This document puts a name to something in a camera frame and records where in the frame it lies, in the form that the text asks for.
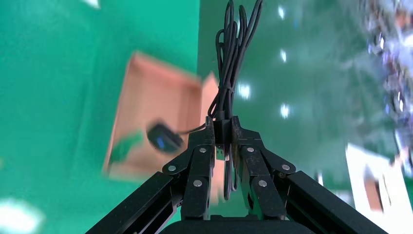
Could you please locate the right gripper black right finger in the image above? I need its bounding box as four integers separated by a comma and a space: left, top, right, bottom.
232, 116, 388, 234

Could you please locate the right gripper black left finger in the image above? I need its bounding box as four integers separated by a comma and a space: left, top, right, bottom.
85, 116, 216, 234

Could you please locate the black oval power adapter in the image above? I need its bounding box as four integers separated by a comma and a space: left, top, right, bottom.
147, 122, 185, 153

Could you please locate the thin black USB cable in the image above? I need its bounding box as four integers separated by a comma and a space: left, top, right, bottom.
207, 0, 263, 201

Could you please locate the open brown cardboard box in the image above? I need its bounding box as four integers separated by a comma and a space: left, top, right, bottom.
102, 50, 226, 204

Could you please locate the small brown cardboard box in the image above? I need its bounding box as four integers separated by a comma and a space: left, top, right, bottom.
364, 163, 393, 214

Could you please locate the green tape scrap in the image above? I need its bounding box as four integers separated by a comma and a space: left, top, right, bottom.
109, 130, 145, 166

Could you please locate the white standing desk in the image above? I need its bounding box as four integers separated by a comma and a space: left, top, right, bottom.
344, 142, 413, 234

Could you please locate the green table cloth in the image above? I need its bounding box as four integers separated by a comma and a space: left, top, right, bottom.
0, 0, 201, 234

